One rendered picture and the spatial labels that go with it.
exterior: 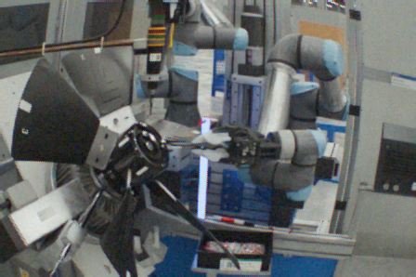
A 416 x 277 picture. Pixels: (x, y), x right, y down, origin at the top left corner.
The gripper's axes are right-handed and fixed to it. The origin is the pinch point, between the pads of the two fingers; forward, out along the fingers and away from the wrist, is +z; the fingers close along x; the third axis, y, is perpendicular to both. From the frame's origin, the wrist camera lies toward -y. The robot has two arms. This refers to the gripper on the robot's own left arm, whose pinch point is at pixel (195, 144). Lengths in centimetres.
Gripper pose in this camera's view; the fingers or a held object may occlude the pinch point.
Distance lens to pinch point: 121.9
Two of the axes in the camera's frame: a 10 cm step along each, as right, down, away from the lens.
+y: 2.6, 3.7, -8.9
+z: -9.6, 0.2, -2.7
